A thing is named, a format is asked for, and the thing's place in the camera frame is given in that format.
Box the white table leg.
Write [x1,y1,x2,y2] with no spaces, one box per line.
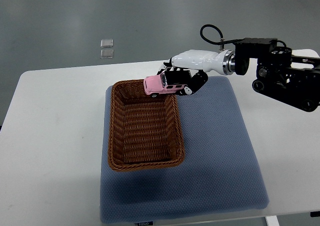
[265,215,280,226]

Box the pink toy car black roof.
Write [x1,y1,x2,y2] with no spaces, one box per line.
[143,70,191,97]

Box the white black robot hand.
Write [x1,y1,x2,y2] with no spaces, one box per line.
[157,50,235,96]

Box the blue-grey quilted mat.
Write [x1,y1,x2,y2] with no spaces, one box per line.
[100,76,269,223]

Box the brown wicker basket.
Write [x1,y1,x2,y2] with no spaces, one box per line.
[107,79,185,172]

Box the upper metal floor plate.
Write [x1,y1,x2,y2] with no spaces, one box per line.
[100,39,114,48]

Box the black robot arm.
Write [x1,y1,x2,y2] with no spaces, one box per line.
[200,24,320,112]

